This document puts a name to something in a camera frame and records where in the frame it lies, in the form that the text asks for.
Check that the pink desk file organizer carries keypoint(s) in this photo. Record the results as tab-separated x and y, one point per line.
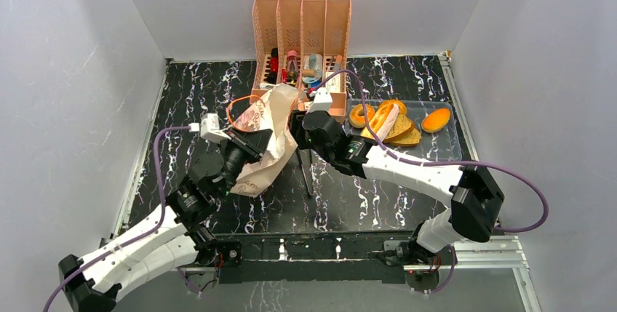
306	26

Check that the clear plastic tray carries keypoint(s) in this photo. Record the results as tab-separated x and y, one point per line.
442	145

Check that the red black bottle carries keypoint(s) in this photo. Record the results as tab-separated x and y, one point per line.
273	66

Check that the white small box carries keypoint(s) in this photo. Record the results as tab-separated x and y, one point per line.
334	84

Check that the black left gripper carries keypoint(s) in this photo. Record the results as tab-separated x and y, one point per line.
254	145

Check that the brown seeded bread slice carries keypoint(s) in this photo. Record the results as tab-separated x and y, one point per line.
402	126

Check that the aluminium right side rail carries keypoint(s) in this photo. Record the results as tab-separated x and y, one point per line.
445	62

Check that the pink capped clear bottle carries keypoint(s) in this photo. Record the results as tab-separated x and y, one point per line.
291	68

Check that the printed paper bag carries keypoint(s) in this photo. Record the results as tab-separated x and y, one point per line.
271	110

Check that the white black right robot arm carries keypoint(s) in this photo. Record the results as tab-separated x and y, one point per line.
470	193

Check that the long baguette sandwich bread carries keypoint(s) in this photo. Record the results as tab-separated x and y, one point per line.
381	122

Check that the orange oval bread roll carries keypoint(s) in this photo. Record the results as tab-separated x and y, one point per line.
436	120

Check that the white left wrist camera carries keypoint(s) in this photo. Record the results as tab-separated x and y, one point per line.
209	129

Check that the aluminium front frame rail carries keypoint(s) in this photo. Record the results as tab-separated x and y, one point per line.
324	247

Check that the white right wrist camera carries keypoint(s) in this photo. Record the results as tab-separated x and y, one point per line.
322	101

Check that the orange fake bagel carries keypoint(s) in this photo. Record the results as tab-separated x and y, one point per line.
359	115
402	107

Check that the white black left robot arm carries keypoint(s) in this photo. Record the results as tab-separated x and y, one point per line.
173	235

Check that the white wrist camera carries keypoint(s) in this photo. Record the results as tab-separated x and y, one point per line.
322	101
209	129

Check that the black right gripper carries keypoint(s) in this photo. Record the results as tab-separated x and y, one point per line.
297	132

